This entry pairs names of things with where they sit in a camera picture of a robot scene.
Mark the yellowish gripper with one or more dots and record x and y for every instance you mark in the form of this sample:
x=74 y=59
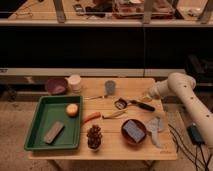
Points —
x=145 y=97

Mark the grey sponge block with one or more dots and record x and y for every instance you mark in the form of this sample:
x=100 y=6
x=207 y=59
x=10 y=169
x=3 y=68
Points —
x=56 y=128

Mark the black power adapter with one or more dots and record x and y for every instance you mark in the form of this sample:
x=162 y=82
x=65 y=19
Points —
x=194 y=135

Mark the orange pepper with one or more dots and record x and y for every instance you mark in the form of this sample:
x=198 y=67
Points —
x=90 y=117

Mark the blue sponge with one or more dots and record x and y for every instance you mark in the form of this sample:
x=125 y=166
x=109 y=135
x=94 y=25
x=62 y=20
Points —
x=134 y=131

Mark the small yellow handled tool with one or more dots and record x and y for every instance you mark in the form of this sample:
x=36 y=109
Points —
x=96 y=97

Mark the blue grey cup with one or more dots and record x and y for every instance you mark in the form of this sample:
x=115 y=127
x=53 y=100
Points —
x=110 y=87

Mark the pine cone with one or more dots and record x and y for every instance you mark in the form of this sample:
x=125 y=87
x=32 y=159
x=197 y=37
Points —
x=94 y=136

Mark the purple bowl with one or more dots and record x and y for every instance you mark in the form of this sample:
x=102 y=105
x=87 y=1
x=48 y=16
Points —
x=56 y=86

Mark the peach apple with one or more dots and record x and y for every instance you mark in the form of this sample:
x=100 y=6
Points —
x=72 y=110

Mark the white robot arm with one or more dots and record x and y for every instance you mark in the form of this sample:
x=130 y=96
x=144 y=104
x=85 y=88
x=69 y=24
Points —
x=182 y=85

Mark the grey crumpled cloth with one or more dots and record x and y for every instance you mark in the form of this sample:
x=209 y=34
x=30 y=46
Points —
x=154 y=126

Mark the green plastic tray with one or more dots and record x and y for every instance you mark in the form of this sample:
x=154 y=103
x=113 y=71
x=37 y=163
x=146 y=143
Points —
x=49 y=110

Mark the wooden table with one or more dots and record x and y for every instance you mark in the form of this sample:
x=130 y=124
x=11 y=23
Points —
x=113 y=146

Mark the brown wooden bowl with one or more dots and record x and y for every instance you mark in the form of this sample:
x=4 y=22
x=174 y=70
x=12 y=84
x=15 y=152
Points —
x=133 y=132

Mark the white cup stack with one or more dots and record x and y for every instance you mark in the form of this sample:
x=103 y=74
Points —
x=75 y=82

